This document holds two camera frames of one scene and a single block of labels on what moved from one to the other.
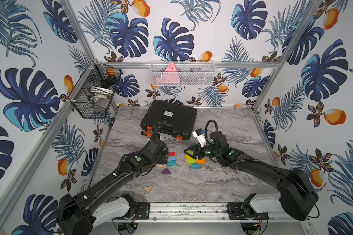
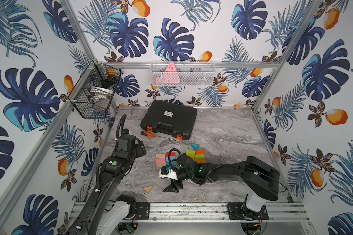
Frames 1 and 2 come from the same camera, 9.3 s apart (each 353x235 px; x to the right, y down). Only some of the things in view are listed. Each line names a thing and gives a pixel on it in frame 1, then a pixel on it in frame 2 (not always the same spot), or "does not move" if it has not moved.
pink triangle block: x=170 y=76 does not move
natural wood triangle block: x=147 y=188 does not move
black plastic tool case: x=180 y=119 does not move
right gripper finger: x=196 y=152 -> x=179 y=184
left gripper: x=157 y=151 -> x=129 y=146
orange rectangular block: x=202 y=161 does not move
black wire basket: x=95 y=93 does not move
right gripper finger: x=195 y=149 -> x=170 y=188
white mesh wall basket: x=189 y=73 does not move
